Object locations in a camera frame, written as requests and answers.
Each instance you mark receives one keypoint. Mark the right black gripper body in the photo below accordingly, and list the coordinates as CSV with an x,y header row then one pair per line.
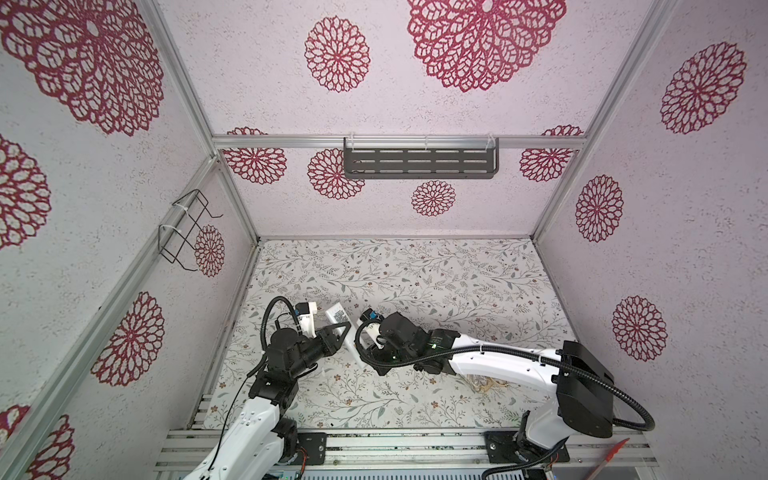
x,y
387,356

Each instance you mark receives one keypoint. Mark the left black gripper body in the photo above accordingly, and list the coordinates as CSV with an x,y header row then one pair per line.
x,y
320,347

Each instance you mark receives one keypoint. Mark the white remote control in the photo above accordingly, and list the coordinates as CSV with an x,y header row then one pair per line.
x,y
337,315

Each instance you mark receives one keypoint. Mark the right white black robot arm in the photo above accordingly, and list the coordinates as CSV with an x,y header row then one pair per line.
x,y
582,395

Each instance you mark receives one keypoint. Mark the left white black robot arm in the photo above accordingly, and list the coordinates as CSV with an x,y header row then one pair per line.
x,y
262,436

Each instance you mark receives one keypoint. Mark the red pen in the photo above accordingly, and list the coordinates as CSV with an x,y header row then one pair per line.
x,y
594,473

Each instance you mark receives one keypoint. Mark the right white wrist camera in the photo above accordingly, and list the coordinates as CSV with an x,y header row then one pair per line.
x,y
371,331

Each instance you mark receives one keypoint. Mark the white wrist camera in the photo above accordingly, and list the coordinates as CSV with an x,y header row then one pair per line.
x,y
371,331
305,312

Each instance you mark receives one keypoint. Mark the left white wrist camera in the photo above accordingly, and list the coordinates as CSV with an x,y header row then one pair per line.
x,y
305,312

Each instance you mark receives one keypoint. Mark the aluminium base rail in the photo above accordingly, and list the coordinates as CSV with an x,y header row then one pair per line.
x,y
427,448

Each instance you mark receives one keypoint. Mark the dark grey wall shelf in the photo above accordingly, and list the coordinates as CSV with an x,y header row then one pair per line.
x,y
424,163

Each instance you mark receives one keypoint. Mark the black wire wall rack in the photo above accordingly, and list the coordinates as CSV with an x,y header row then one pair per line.
x,y
193,242

